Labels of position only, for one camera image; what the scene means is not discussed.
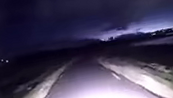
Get pale verge strip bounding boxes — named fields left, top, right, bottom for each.
left=96, top=44, right=173, bottom=98
left=0, top=58, right=83, bottom=98

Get dark asphalt path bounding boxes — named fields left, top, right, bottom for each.
left=16, top=45, right=165, bottom=98

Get dark field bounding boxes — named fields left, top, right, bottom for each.
left=0, top=47, right=87, bottom=98
left=90, top=34, right=173, bottom=98

